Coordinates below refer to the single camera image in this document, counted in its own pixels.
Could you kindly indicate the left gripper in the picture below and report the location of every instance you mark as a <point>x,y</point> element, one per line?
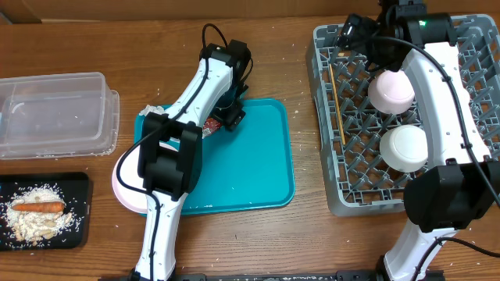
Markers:
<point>232,116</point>

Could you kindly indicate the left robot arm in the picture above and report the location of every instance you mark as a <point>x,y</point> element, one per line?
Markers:
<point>170,149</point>

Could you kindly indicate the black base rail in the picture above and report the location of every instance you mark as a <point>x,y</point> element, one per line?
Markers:
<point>360,275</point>

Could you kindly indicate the cardboard backdrop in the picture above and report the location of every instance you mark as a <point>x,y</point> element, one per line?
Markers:
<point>36,11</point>

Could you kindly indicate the peanuts and rice scraps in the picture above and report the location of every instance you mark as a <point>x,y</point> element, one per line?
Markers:
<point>34,229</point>

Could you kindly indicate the white saucer bowl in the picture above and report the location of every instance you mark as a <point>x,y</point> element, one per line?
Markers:
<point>404,148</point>

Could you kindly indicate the wooden chopstick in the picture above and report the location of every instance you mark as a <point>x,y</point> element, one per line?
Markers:
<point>337,106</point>

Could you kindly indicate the grey dish rack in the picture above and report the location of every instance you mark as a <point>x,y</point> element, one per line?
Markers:
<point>357,180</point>

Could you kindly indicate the black plastic bin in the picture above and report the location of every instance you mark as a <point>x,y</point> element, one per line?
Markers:
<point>74,185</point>

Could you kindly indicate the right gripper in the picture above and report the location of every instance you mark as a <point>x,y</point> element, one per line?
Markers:
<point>366,33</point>

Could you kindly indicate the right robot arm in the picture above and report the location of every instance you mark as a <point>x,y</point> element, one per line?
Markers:
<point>462,179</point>

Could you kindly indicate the white tissue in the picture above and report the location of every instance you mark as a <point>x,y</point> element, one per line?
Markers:
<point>154,109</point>

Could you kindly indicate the orange carrot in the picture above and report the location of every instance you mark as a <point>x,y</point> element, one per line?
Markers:
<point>42,207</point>

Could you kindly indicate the red snack wrapper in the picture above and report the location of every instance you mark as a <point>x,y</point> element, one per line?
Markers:
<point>210,126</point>

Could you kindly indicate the white plate with food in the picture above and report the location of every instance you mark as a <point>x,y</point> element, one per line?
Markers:
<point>132,200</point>

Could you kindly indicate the teal plastic tray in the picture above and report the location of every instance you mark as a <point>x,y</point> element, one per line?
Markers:
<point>248,168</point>

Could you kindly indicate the clear plastic bin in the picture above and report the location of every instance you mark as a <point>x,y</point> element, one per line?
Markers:
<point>58,115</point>

